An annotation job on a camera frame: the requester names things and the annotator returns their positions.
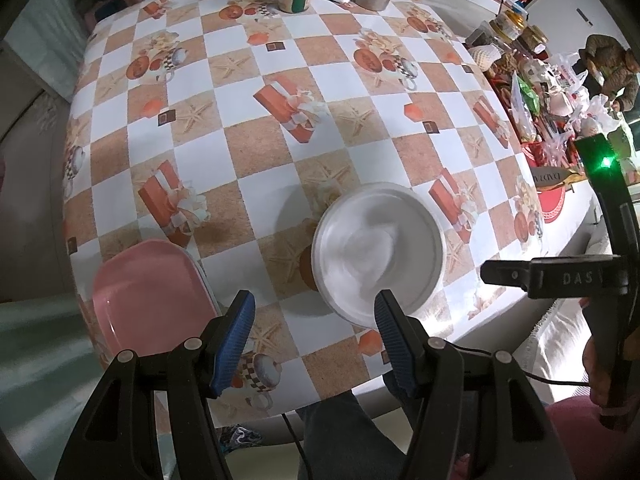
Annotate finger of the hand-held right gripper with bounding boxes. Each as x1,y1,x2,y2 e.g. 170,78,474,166
480,259,536,293

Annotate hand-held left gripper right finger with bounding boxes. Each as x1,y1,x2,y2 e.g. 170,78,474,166
374,289,576,480

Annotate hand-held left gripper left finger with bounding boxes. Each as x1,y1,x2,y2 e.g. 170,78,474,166
54,290,257,480

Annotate large white bowl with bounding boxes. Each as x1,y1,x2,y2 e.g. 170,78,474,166
310,182,447,331

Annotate pink square plate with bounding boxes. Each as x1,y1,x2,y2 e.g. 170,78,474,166
92,239,221,366

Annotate person's right hand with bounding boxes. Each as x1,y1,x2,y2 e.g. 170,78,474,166
580,296,623,411

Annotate white sofa cushion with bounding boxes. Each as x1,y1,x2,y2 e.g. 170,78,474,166
520,300,601,401

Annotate patterned dark cloth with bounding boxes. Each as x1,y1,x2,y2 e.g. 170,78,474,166
217,422,266,456

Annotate person's blue jeans legs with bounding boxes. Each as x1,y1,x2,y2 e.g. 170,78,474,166
295,387,426,480

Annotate pile of packaged snacks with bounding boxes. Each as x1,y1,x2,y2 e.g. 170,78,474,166
465,5,636,171

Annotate pale green cushion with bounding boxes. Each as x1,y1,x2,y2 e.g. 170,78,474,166
0,0,93,103

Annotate black cable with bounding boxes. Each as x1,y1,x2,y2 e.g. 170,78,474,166
282,412,313,480
457,345,591,388

